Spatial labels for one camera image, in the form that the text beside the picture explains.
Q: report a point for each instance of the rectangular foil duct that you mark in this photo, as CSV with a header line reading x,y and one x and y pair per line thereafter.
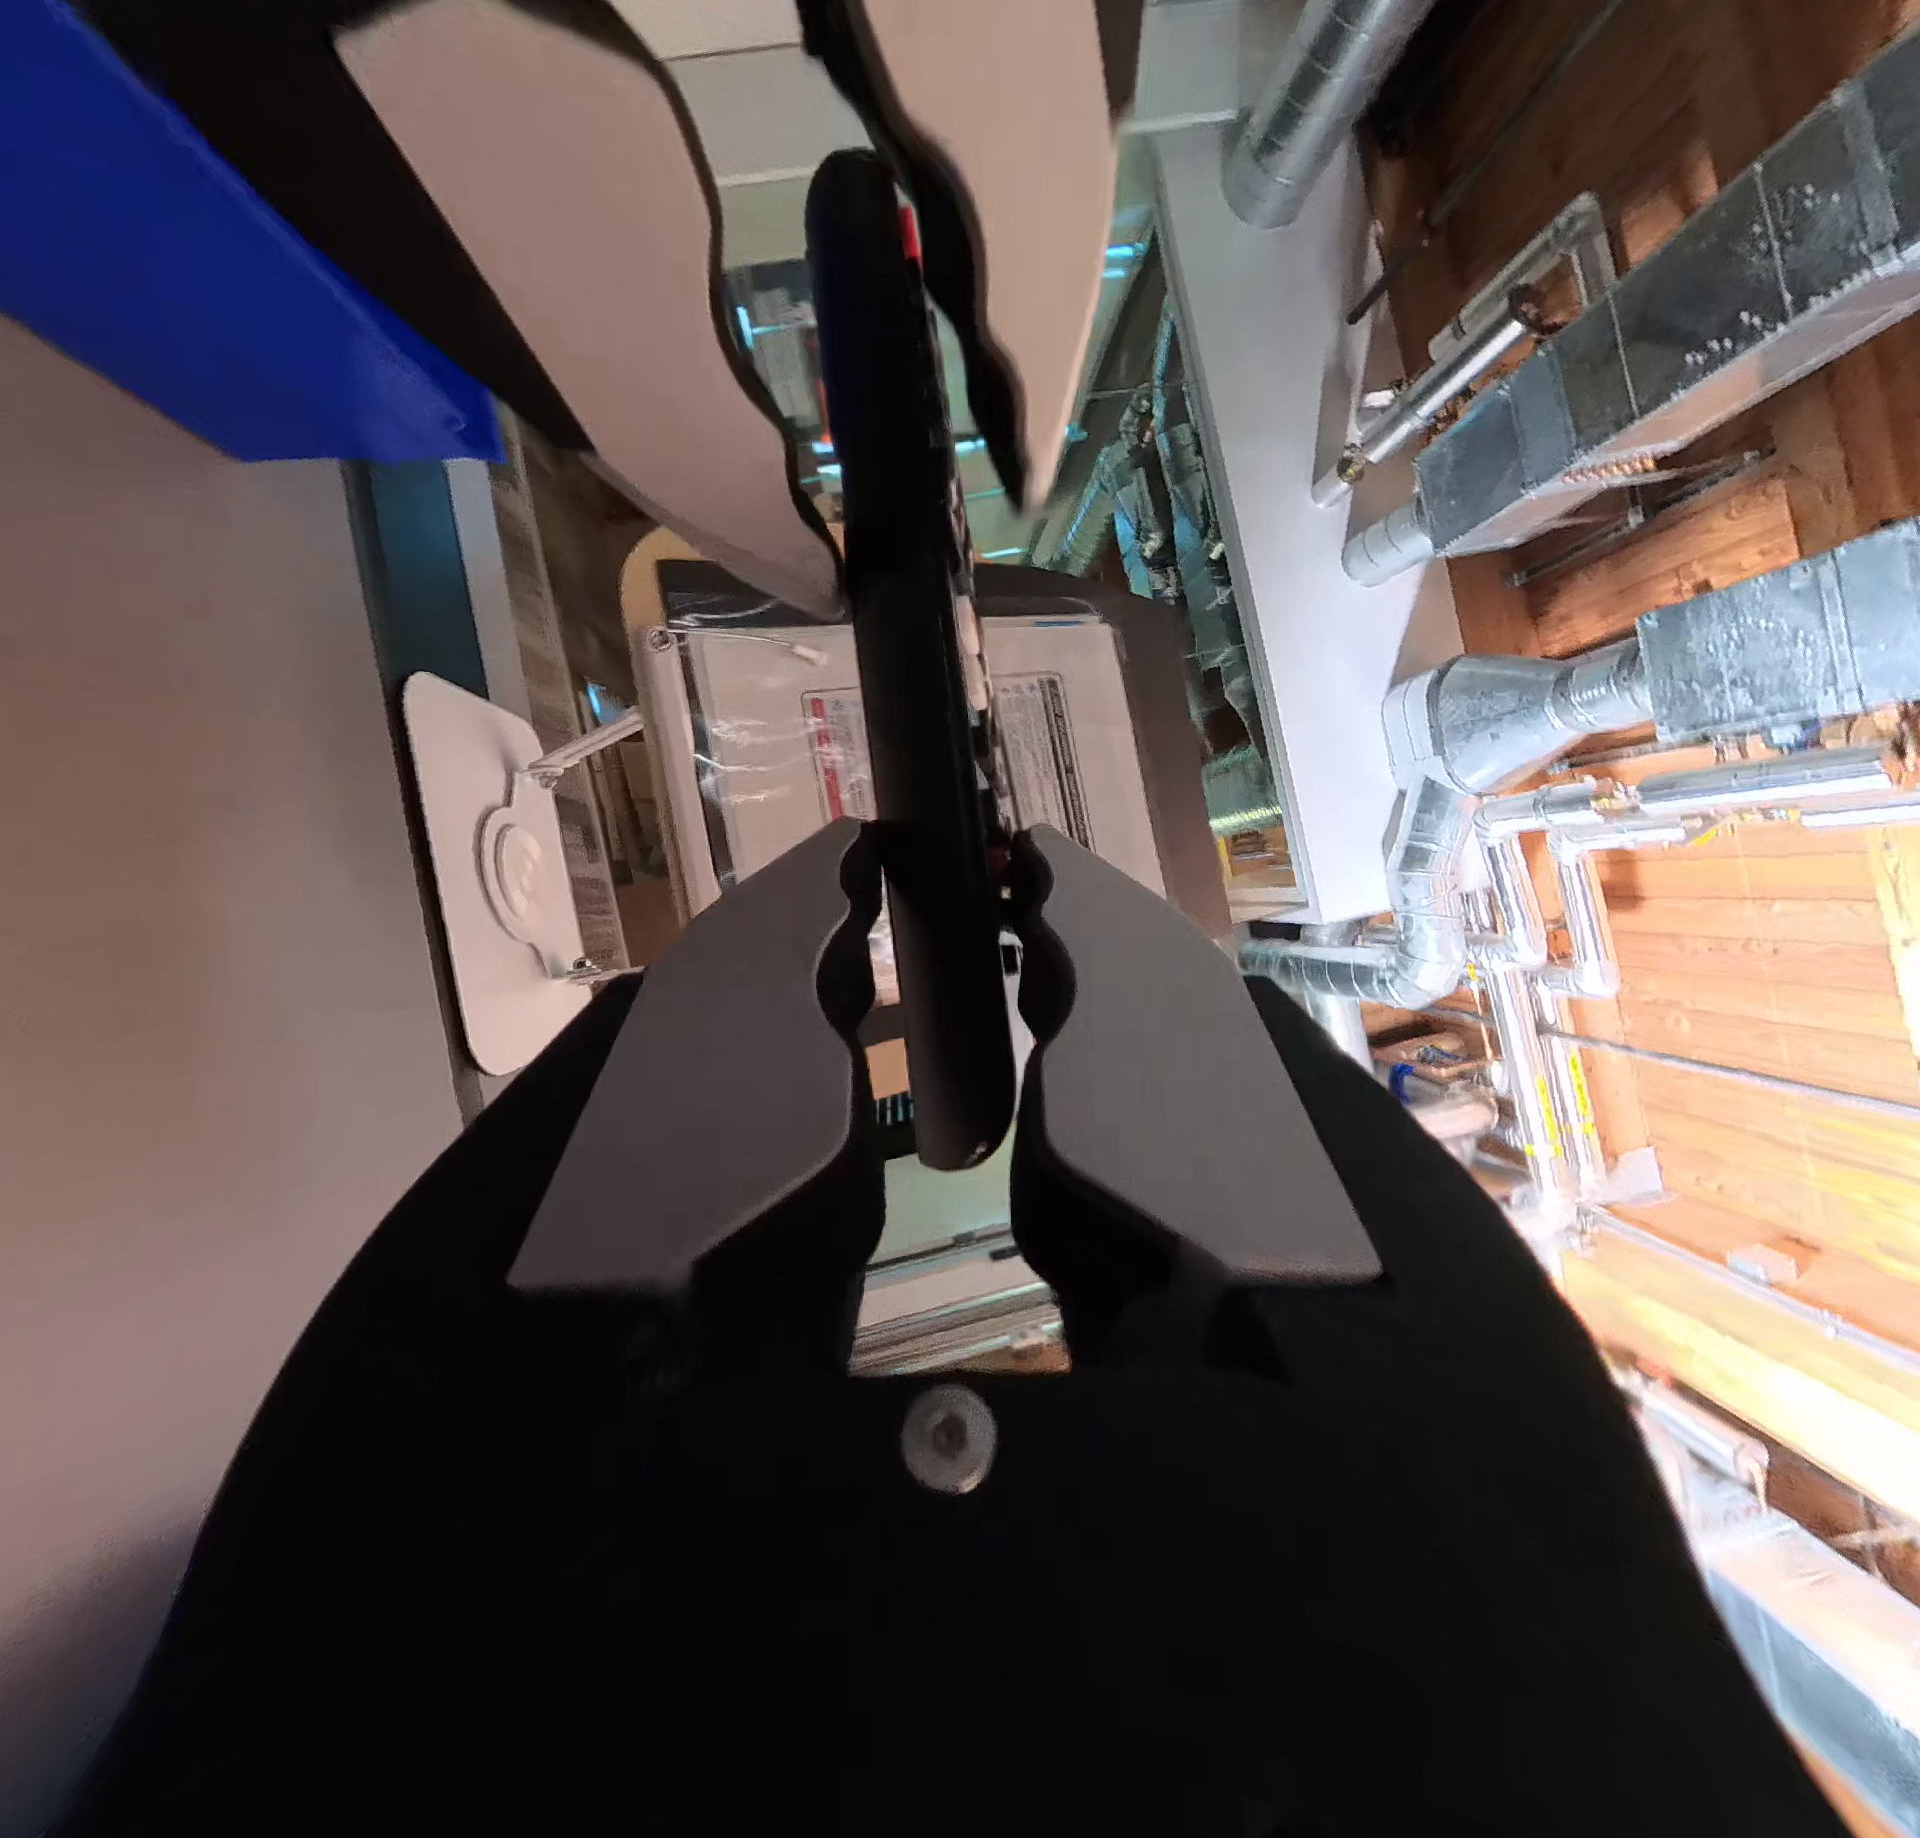
x,y
1677,306
1774,643

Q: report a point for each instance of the wooden sign board with sheet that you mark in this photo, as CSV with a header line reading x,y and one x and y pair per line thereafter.
x,y
748,754

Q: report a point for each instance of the blue plastic bin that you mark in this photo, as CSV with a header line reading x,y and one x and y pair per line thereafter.
x,y
166,249

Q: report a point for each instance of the black remote control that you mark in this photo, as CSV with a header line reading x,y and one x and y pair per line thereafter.
x,y
919,967

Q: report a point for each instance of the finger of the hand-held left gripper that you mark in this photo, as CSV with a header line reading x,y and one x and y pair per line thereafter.
x,y
1006,96
557,249

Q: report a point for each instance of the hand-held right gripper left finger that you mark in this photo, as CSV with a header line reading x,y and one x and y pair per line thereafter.
x,y
700,1084

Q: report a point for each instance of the silver spiral duct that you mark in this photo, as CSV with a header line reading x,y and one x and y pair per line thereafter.
x,y
1315,82

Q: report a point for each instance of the white sign stand base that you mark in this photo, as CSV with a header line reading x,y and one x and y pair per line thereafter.
x,y
492,1000

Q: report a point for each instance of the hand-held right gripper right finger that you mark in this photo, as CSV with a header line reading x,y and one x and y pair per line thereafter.
x,y
1184,1120

